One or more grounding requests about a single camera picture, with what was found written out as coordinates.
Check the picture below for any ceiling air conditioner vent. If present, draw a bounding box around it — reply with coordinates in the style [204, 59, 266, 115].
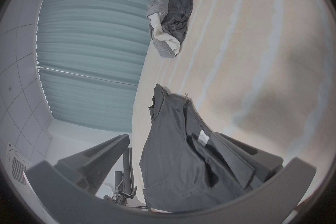
[5, 141, 33, 187]

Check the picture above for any pile of clothes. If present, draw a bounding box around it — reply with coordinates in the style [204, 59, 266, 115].
[146, 0, 216, 58]

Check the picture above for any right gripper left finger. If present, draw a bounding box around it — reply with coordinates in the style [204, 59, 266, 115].
[56, 134, 130, 193]

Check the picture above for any blue-green curtain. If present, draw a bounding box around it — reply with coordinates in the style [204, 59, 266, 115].
[38, 67, 139, 134]
[35, 0, 158, 85]

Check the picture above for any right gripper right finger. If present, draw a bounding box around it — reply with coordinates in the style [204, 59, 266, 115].
[210, 133, 284, 190]

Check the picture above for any black chest of drawers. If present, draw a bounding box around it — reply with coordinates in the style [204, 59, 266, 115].
[115, 148, 133, 189]

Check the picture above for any black T-shirt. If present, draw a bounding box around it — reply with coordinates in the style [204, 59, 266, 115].
[139, 83, 247, 214]

